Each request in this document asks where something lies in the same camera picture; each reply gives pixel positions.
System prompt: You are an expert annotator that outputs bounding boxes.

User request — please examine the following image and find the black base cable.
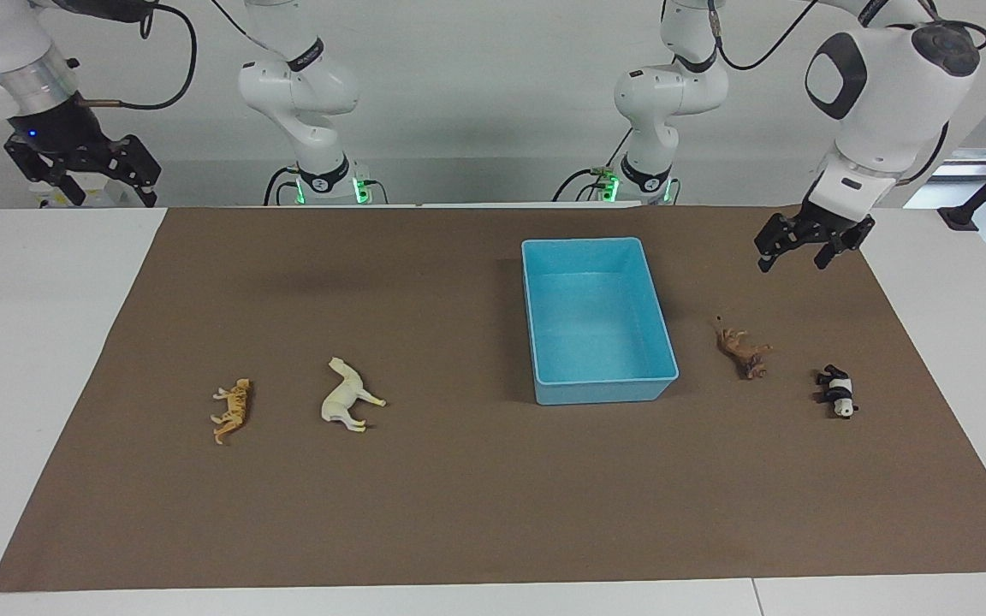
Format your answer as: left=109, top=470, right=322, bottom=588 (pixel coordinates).
left=263, top=166, right=302, bottom=207
left=552, top=128, right=633, bottom=204

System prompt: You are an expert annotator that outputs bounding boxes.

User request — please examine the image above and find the white wall socket box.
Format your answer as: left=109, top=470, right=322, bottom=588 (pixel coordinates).
left=35, top=175, right=131, bottom=209

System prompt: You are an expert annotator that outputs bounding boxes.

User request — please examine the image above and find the orange tiger toy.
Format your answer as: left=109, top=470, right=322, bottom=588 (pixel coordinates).
left=211, top=378, right=252, bottom=446

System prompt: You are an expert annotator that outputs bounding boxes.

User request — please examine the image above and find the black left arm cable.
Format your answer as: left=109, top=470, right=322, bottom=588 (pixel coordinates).
left=710, top=0, right=821, bottom=72

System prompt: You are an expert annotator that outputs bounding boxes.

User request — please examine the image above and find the light blue storage box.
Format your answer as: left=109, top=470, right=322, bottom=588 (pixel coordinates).
left=520, top=237, right=680, bottom=406

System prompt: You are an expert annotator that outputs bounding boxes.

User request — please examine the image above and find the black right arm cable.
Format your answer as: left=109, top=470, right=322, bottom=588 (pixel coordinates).
left=74, top=0, right=199, bottom=112

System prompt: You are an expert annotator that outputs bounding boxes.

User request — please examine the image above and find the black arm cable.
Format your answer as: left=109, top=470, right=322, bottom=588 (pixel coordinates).
left=74, top=0, right=199, bottom=112
left=710, top=0, right=821, bottom=72

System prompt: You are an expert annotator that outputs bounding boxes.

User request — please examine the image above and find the black and white panda toy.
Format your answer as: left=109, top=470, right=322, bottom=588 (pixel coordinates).
left=814, top=364, right=859, bottom=419

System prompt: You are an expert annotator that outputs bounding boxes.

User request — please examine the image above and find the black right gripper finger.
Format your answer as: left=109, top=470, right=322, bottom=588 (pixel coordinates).
left=111, top=134, right=161, bottom=209
left=26, top=162, right=88, bottom=208

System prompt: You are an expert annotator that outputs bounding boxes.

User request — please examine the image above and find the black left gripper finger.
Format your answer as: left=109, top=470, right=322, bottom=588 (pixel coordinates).
left=814, top=229, right=864, bottom=270
left=755, top=214, right=802, bottom=274

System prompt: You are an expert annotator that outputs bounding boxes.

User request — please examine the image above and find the black right base cable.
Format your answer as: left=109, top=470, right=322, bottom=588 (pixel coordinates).
left=263, top=166, right=302, bottom=207

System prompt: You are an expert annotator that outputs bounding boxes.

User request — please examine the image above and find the grey window frame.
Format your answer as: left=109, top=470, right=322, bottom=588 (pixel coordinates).
left=928, top=149, right=986, bottom=186

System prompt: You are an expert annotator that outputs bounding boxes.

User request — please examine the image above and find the black left base cable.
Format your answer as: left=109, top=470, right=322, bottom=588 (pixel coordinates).
left=552, top=128, right=633, bottom=204

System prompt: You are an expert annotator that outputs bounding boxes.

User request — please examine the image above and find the cream horse toy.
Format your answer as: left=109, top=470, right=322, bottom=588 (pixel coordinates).
left=320, top=357, right=388, bottom=434

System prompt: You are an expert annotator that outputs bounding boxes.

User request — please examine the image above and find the brown lion toy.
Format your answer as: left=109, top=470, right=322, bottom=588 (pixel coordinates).
left=716, top=317, right=775, bottom=380

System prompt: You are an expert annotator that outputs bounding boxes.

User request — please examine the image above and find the brown table mat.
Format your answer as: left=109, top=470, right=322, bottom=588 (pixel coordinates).
left=0, top=205, right=986, bottom=593

